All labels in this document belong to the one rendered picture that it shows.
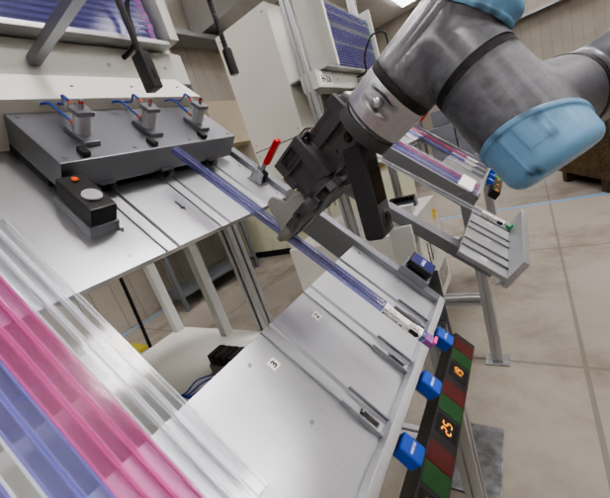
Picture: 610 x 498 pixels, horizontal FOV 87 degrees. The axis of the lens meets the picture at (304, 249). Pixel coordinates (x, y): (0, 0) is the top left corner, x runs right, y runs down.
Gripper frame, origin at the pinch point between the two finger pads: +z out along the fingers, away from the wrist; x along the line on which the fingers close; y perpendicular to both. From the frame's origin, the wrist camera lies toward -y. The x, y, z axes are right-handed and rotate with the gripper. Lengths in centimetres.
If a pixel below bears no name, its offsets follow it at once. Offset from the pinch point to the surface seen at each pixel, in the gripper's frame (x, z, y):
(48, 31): 7.8, 2.2, 45.7
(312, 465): 20.0, 1.2, -21.1
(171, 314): -18, 81, 15
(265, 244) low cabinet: -271, 269, 60
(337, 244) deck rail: -19.1, 7.6, -5.6
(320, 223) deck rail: -19.1, 7.3, 0.0
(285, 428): 19.1, 2.3, -16.9
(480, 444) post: -49, 38, -86
